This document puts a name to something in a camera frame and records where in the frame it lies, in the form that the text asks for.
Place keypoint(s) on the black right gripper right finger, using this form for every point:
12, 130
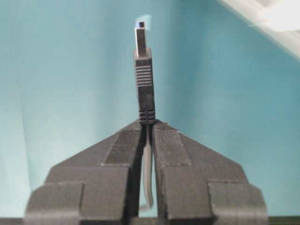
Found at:
198, 186

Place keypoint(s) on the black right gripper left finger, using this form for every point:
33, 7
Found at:
98, 186

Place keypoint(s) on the silver aluminium rail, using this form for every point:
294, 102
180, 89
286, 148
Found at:
278, 19

